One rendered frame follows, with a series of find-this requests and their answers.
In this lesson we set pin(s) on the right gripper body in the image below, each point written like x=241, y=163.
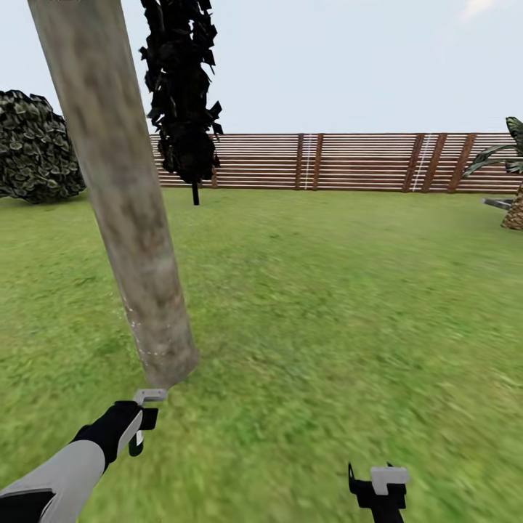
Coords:
x=393, y=502

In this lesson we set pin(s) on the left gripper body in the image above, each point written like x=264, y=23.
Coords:
x=148, y=419

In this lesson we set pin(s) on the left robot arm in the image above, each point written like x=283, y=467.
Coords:
x=57, y=491

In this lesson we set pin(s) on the pesticide atomizer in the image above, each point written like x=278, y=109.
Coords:
x=136, y=444

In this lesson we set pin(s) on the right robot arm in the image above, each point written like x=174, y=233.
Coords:
x=384, y=495

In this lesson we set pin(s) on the bush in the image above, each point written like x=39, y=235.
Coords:
x=37, y=161
x=514, y=218

